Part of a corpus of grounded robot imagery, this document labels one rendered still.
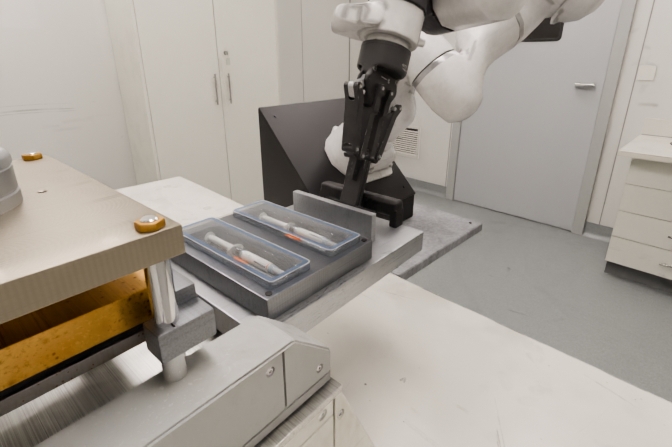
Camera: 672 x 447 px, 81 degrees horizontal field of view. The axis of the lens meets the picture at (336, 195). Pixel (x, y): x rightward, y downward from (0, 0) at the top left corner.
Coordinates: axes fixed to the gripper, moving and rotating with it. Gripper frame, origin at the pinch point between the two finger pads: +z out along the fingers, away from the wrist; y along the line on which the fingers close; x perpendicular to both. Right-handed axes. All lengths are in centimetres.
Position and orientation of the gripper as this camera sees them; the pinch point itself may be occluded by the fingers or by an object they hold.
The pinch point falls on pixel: (355, 181)
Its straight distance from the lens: 59.1
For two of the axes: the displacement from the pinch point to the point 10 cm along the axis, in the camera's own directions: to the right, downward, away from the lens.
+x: -7.6, -2.2, 6.1
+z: -2.3, 9.7, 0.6
